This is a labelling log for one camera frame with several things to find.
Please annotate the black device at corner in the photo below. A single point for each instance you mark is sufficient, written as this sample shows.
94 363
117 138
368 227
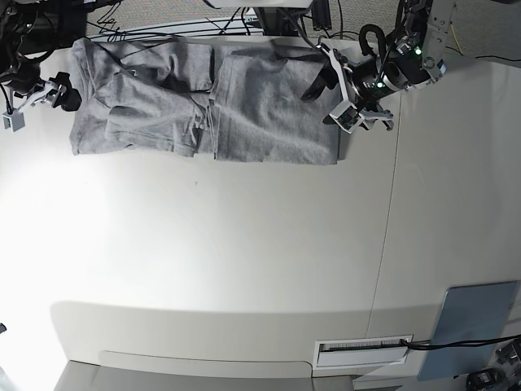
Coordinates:
486 380

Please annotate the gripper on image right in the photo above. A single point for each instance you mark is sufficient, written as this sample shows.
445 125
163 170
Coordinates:
362 86

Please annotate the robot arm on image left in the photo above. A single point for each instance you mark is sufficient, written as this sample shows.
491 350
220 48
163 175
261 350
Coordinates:
18 20

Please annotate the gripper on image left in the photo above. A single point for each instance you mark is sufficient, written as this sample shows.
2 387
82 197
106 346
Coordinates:
57 92

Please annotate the blue-grey flat pad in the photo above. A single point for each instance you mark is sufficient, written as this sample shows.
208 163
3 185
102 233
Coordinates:
472 312

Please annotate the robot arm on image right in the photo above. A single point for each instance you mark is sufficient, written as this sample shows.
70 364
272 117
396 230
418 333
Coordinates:
410 56

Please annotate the grey T-shirt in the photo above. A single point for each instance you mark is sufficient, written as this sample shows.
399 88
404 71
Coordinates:
241 103

